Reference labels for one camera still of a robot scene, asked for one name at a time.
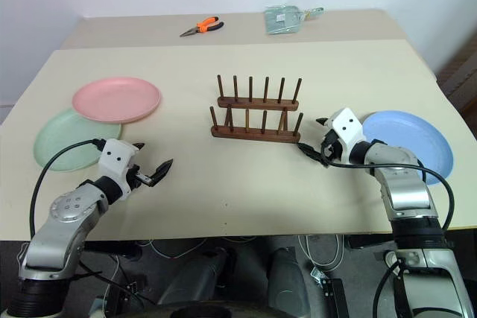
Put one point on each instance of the black metal bracket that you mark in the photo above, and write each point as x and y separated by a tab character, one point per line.
335	297

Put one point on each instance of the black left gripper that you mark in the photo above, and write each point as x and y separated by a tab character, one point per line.
133	179

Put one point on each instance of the dark brown furniture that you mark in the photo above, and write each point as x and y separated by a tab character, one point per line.
460	79

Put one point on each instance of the blue plate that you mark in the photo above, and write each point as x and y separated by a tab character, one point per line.
406	132

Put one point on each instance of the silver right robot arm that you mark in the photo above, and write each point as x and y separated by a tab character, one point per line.
408	191

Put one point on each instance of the green plate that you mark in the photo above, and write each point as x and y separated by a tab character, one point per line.
63	139

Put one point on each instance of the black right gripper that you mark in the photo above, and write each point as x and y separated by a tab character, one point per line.
332	146

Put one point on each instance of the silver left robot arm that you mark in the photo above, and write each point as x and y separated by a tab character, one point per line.
67	217

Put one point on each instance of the pink plate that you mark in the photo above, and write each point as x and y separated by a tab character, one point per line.
115	98

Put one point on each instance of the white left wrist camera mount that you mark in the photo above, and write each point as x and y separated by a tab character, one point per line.
115	158

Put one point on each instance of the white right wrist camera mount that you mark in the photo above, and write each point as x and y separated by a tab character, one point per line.
346	128

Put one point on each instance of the wooden dish rack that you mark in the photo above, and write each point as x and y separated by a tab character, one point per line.
253	133

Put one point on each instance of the green packaged dustpan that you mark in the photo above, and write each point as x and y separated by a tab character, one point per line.
281	20

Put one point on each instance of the dark grey rounded shape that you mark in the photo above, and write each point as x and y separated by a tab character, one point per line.
288	284
201	277

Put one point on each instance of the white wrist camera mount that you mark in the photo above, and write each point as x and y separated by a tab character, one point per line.
346	128
115	158

